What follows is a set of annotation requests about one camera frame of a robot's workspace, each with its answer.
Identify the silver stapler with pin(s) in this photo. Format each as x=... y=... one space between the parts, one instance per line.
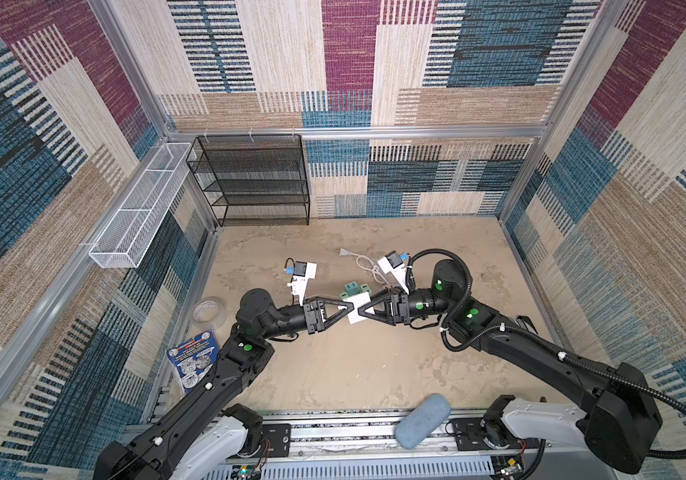
x=526 y=323

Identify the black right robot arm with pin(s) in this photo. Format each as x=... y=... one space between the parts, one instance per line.
x=621 y=418

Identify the clear tape roll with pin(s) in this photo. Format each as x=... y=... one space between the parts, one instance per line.
x=210 y=311

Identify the white square adapter cube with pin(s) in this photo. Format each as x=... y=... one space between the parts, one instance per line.
x=358 y=301

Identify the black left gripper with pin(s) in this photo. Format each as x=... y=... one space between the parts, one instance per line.
x=313 y=315

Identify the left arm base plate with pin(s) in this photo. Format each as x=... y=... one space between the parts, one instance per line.
x=272 y=440

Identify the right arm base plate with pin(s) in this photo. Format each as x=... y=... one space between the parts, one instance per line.
x=472 y=434

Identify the white wire mesh basket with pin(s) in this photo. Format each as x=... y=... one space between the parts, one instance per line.
x=125 y=240

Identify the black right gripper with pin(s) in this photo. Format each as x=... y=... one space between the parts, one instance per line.
x=400 y=307

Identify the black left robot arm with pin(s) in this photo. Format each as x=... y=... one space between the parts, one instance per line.
x=157 y=452

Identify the teal plug adapter cube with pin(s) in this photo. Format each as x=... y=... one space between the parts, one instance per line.
x=352 y=289

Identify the black wire shelf rack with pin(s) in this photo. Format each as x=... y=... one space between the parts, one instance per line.
x=253 y=180

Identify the blue printed booklet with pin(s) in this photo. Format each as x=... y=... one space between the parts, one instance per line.
x=193 y=358

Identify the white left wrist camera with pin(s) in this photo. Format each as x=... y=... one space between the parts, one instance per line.
x=301 y=273

